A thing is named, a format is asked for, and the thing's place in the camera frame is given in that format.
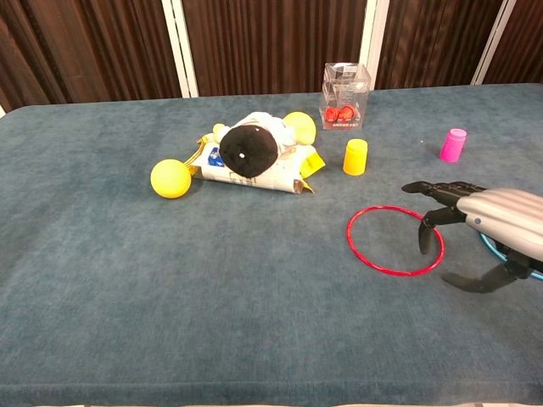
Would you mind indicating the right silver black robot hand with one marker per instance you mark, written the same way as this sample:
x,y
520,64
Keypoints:
x,y
500,212

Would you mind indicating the small pink cup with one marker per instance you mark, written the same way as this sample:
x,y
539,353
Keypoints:
x,y
451,148

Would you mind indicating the small yellow cup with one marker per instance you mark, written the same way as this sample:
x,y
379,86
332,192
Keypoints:
x,y
355,159

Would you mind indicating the brown ribbed partition panel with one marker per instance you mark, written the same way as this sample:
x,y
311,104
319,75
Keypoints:
x,y
85,46
432,42
275,42
526,38

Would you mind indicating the red toy in clear box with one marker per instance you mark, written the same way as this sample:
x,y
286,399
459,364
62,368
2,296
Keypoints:
x,y
339,113

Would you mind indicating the clear plastic box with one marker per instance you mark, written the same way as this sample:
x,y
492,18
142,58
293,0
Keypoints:
x,y
345,93

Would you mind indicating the yellow ball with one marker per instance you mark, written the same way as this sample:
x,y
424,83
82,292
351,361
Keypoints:
x,y
302,125
169,178

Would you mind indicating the white yellow snack bag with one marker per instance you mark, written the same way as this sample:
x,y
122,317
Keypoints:
x,y
271,182

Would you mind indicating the white plush astronaut black face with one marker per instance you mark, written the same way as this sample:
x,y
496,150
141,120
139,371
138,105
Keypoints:
x,y
248,148

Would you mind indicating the blue table cloth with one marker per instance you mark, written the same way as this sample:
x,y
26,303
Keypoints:
x,y
127,275

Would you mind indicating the white partition post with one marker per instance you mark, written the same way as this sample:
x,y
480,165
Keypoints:
x,y
375,42
494,42
180,51

